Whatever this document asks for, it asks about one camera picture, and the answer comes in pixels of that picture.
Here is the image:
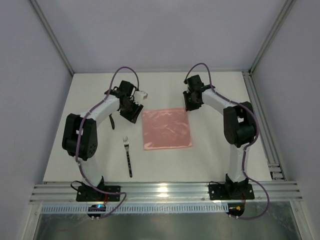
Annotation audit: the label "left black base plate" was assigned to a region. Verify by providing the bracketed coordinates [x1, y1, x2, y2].
[72, 180, 121, 202]

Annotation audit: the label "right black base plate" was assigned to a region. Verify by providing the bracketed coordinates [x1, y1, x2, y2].
[208, 180, 255, 200]

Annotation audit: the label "grey slotted cable duct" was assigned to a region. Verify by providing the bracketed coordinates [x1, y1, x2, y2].
[41, 202, 228, 214]

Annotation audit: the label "aluminium front rail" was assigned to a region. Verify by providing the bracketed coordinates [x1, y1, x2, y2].
[29, 181, 303, 204]

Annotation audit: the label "right corner frame post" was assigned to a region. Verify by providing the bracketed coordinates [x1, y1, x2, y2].
[248, 0, 296, 75]

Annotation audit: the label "corner frame post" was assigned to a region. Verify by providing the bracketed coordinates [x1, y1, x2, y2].
[27, 0, 75, 77]
[248, 0, 296, 75]

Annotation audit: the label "aluminium rail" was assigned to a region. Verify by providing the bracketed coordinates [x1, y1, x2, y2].
[29, 181, 303, 204]
[242, 71, 287, 181]

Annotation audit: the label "pink satin napkin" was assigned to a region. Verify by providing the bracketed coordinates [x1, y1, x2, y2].
[142, 108, 193, 151]

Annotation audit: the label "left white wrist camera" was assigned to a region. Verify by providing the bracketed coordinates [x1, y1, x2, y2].
[134, 90, 148, 103]

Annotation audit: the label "left corner frame post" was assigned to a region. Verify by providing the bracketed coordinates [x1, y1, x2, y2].
[27, 0, 75, 77]

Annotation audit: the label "left controller board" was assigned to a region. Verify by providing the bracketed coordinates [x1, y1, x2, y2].
[87, 204, 106, 219]

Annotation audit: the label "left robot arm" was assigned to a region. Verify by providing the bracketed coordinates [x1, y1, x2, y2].
[62, 80, 148, 194]

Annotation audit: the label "right side aluminium rail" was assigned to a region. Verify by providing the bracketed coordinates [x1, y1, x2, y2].
[242, 71, 287, 181]

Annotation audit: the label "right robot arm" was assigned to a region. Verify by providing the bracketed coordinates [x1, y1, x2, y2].
[183, 75, 259, 198]

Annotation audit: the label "right controller board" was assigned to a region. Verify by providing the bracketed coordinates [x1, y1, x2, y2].
[226, 203, 245, 218]

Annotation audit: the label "controller board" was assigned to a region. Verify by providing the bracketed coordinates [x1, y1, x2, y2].
[87, 204, 106, 219]
[226, 203, 245, 218]

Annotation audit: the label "black knife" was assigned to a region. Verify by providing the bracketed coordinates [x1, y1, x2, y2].
[109, 114, 115, 130]

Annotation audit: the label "silver fork black handle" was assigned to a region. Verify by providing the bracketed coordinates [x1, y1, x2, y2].
[123, 136, 133, 178]

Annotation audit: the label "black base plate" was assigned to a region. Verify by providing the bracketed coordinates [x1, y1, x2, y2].
[208, 180, 255, 200]
[72, 180, 121, 202]

